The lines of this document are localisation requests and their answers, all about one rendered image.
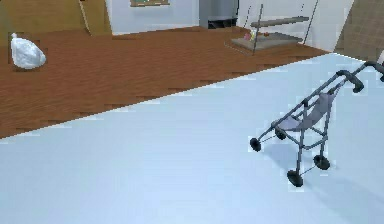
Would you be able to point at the framed wall picture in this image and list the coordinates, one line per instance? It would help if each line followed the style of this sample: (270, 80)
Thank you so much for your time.
(149, 2)

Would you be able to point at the pink small item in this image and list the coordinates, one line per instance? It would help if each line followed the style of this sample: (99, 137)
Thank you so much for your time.
(247, 36)

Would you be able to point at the grey folding baby stroller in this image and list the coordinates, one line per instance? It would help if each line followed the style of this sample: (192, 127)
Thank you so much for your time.
(316, 111)

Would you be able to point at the yellow small bottle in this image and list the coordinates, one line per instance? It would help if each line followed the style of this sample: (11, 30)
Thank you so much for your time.
(253, 34)

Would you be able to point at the white tied garbage bag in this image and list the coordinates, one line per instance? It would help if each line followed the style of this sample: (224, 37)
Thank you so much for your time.
(26, 53)

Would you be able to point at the grey metal shelf rack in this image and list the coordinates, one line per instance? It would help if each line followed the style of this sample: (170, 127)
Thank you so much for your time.
(273, 40)

